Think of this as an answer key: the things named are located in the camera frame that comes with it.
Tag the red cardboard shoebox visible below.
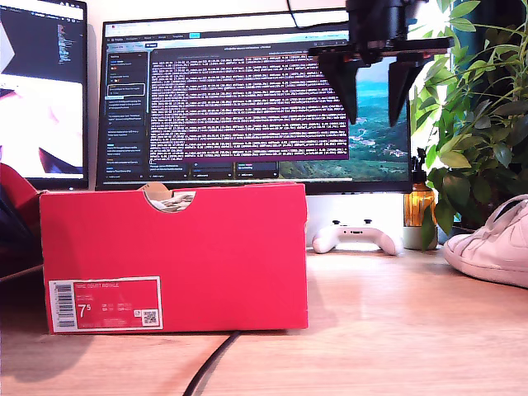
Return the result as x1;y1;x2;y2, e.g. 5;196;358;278
0;162;309;334

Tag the black looping arm cable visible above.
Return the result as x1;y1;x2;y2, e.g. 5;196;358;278
285;0;351;30

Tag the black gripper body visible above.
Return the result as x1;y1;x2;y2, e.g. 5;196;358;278
308;11;455;66

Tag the white game controller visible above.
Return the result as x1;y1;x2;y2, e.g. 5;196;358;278
312;219;404;256

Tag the green leafy houseplant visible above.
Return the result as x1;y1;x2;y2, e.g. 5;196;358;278
408;0;528;252

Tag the white leather sneaker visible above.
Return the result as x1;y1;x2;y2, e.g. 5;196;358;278
444;193;528;289
150;193;195;214

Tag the amber pump bottle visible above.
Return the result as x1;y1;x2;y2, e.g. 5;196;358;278
403;148;437;229

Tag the large black computer monitor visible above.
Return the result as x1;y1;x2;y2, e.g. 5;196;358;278
94;7;413;195

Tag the pale green pot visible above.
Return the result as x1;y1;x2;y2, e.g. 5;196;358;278
403;225;439;251

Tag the small black computer monitor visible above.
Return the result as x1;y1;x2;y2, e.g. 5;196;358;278
0;0;90;191

